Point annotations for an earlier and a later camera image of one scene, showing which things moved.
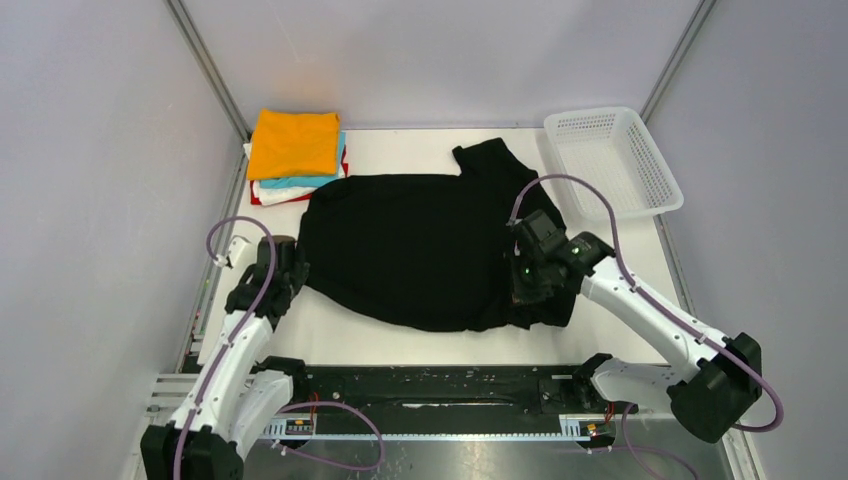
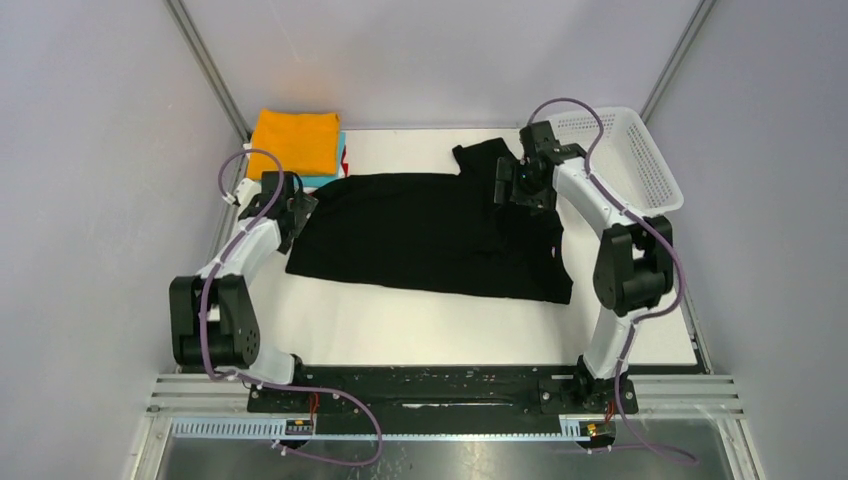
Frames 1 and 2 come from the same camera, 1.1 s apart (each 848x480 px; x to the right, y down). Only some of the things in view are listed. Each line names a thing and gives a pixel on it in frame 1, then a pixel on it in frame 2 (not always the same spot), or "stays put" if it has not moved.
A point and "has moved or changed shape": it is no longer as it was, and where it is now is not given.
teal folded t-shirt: (308, 182) stays put
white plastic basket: (608, 148) stays put
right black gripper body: (527, 273) to (511, 183)
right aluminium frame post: (676, 59) stays put
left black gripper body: (285, 266) to (295, 216)
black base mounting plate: (515, 391) stays put
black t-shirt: (428, 251) has moved or changed shape
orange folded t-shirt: (294, 144) stays put
